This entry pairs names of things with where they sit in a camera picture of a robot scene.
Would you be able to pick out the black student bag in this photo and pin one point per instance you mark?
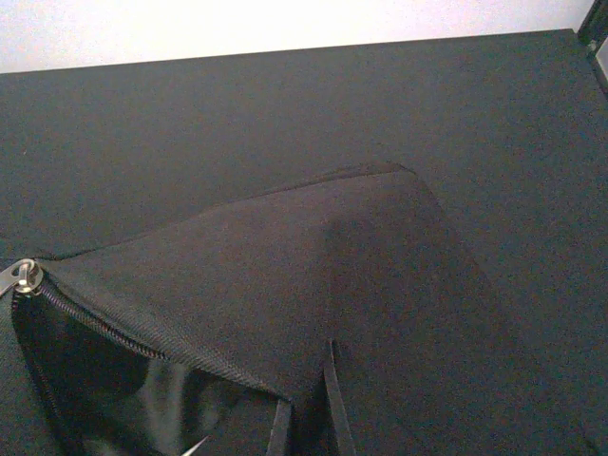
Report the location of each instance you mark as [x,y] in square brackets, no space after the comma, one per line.
[337,316]

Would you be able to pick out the right black frame post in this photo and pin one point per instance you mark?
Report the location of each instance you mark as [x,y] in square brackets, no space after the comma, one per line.
[592,34]

